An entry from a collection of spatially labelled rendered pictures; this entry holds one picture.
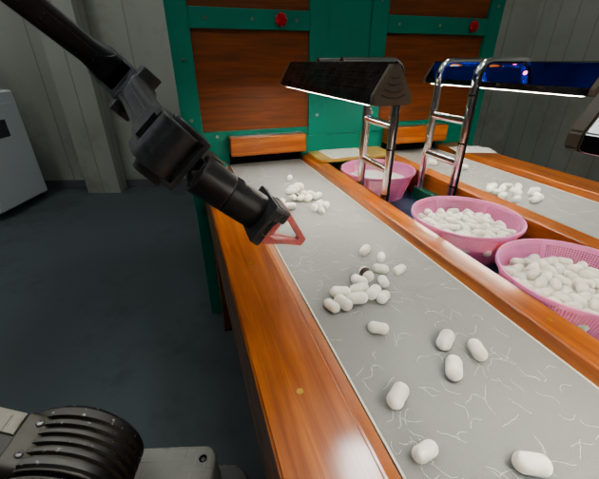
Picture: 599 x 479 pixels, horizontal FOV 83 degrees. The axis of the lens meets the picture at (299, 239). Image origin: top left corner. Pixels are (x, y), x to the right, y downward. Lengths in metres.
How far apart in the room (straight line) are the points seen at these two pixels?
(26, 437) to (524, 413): 0.53
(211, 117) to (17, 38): 2.74
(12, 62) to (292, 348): 3.75
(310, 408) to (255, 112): 1.16
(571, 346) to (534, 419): 0.14
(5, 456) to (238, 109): 1.20
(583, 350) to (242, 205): 0.51
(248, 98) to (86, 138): 2.42
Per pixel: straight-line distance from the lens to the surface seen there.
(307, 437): 0.41
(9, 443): 0.45
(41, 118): 3.99
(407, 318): 0.59
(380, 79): 0.68
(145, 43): 3.50
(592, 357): 0.61
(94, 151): 3.64
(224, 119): 1.39
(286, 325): 0.52
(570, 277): 0.85
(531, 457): 0.47
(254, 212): 0.49
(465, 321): 0.62
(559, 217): 1.15
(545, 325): 0.63
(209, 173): 0.47
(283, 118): 1.43
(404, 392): 0.47
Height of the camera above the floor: 1.11
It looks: 28 degrees down
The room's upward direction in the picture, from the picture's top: straight up
